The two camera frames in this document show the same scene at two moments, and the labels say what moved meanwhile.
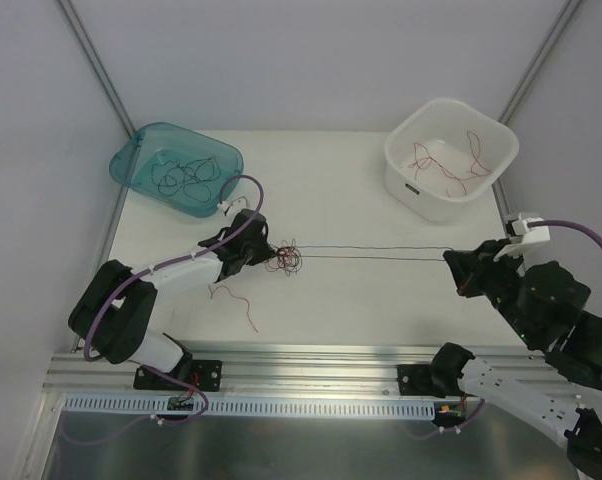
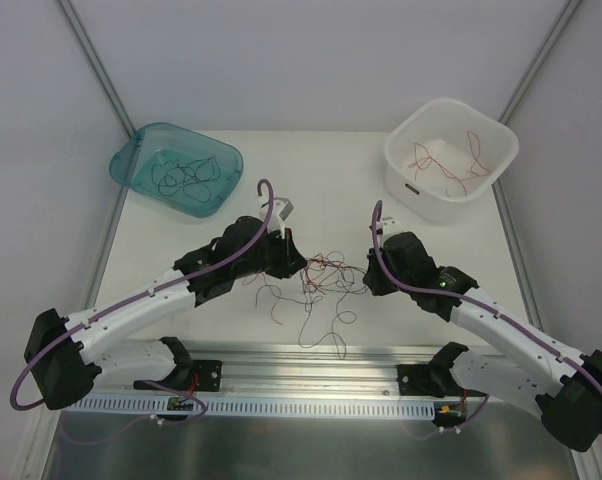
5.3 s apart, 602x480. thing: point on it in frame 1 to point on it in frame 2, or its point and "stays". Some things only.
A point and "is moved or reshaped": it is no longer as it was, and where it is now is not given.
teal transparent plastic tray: x=175 y=168 stays
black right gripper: x=474 y=267 to x=379 y=273
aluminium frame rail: x=281 y=370 stays
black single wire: x=166 y=177 stays
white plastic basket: x=445 y=158 stays
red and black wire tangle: x=287 y=258 is moved or reshaped
